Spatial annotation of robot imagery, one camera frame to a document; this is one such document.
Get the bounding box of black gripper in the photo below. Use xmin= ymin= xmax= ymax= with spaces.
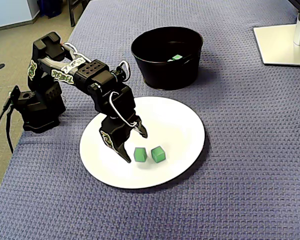
xmin=94 ymin=85 xmax=149 ymax=164

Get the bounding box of dark chair frame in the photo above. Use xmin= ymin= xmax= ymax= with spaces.
xmin=67 ymin=0 xmax=85 ymax=28

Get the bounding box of white round plate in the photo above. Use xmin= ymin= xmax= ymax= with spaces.
xmin=79 ymin=96 xmax=206 ymax=190

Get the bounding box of short black cable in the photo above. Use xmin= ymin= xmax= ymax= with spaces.
xmin=5 ymin=108 xmax=15 ymax=155

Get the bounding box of black metal pot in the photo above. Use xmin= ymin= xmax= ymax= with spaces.
xmin=130 ymin=26 xmax=204 ymax=91

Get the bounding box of white servo wire loop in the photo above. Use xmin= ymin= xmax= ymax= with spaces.
xmin=108 ymin=91 xmax=139 ymax=128

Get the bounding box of white monitor stand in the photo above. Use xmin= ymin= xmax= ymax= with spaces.
xmin=253 ymin=11 xmax=300 ymax=67

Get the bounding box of blue waffle cloth mat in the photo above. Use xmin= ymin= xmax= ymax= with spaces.
xmin=0 ymin=0 xmax=300 ymax=240

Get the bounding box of blue bin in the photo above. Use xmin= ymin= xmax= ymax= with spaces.
xmin=37 ymin=0 xmax=67 ymax=19

